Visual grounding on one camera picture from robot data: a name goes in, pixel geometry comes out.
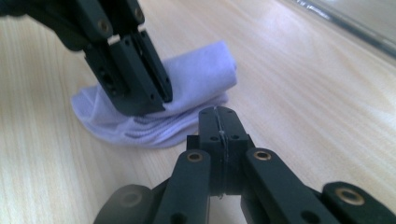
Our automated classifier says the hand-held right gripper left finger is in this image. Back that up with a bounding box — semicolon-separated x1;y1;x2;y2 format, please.
186;105;226;198

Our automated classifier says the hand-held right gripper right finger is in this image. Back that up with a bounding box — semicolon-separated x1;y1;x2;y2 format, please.
214;105;256;197

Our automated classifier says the light purple sock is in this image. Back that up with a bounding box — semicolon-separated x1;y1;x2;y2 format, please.
70;39;238;149

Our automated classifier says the transparent box lid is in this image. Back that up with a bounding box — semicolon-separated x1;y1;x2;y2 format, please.
278;0;396;61

